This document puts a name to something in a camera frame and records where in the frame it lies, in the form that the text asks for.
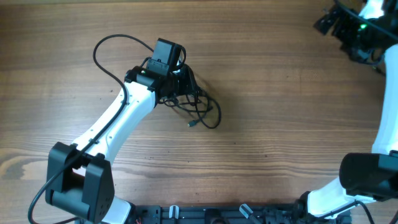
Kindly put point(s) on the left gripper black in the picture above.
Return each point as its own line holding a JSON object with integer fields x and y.
{"x": 189, "y": 85}

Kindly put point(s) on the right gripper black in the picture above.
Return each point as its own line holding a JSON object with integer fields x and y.
{"x": 343, "y": 18}

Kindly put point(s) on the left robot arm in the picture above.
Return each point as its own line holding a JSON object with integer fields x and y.
{"x": 79, "y": 175}

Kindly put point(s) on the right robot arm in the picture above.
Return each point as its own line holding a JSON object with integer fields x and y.
{"x": 369, "y": 37}

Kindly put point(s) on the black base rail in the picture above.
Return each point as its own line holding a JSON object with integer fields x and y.
{"x": 268, "y": 214}

